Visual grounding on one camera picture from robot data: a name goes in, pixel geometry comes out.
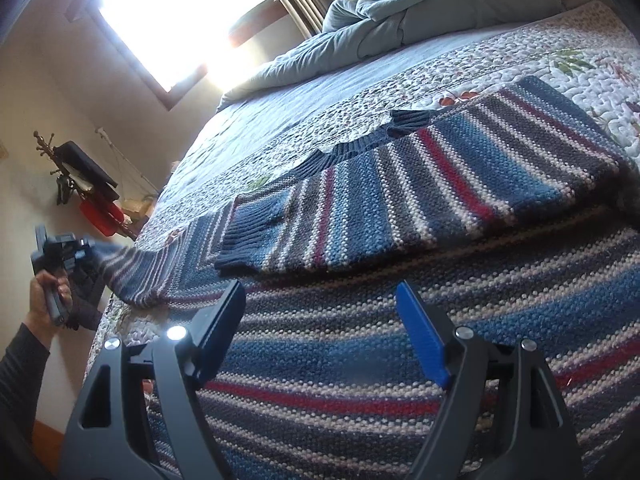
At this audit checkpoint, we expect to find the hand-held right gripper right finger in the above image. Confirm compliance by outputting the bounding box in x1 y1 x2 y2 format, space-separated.
394 280 586 480

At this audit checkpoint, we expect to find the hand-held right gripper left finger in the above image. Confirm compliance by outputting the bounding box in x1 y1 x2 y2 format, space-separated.
59 280 247 480

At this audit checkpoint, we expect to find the striped knit sweater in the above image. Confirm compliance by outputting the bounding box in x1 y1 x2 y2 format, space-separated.
95 76 640 480

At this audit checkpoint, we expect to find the person's left forearm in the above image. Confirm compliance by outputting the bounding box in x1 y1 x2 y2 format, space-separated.
0 322 52 480

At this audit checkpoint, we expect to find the person's left hand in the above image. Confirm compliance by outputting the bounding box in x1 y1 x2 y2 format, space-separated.
24 270 73 348

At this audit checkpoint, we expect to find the red bag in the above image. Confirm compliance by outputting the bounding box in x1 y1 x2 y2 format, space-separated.
79 199 126 237

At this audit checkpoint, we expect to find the black bag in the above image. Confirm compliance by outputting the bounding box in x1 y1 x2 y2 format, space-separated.
52 141 121 202

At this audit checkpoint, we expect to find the wooden coat rack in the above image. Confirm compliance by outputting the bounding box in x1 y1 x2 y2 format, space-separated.
32 130 141 242

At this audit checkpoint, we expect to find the floral quilted bedspread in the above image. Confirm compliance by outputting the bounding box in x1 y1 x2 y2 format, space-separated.
90 2 640 361

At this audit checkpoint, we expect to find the wooden framed window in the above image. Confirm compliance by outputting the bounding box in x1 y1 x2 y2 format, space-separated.
70 0 283 111

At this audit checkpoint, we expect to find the grey-blue duvet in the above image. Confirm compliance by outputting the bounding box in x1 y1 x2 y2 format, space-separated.
216 0 608 113

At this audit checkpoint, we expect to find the white wall cord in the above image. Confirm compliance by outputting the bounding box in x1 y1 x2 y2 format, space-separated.
95 126 162 197

